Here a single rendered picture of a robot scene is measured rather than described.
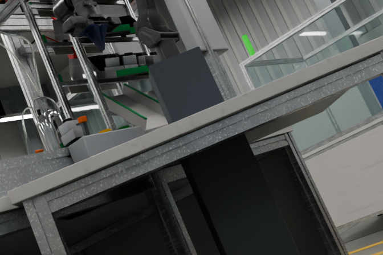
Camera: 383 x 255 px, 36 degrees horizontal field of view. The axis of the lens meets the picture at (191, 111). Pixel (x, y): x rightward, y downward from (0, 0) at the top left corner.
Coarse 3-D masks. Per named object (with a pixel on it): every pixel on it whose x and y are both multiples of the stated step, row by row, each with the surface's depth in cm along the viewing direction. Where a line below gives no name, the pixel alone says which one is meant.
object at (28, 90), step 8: (8, 40) 316; (16, 40) 319; (16, 48) 317; (24, 56) 318; (16, 64) 314; (24, 64) 316; (16, 72) 315; (24, 72) 315; (32, 72) 318; (24, 80) 311; (32, 80) 315; (24, 88) 312; (32, 88) 313; (32, 96) 311; (40, 104) 312; (32, 112) 310
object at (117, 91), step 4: (88, 84) 296; (120, 88) 286; (116, 92) 284; (120, 92) 285; (68, 96) 306; (72, 96) 304; (68, 100) 307; (56, 104) 313; (60, 104) 311; (60, 108) 312; (124, 120) 283; (128, 124) 282; (132, 124) 281
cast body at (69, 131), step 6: (66, 120) 175; (72, 120) 176; (60, 126) 176; (66, 126) 174; (72, 126) 175; (78, 126) 176; (60, 132) 176; (66, 132) 174; (72, 132) 173; (78, 132) 174; (66, 138) 175; (72, 138) 173; (78, 138) 174; (66, 144) 175
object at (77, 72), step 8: (88, 56) 215; (96, 56) 218; (104, 56) 215; (120, 56) 208; (72, 64) 208; (80, 64) 205; (96, 64) 218; (104, 64) 216; (120, 64) 209; (72, 72) 209; (80, 72) 205; (96, 72) 198; (104, 72) 195; (112, 72) 192; (120, 72) 191; (128, 72) 193; (136, 72) 195; (144, 72) 198
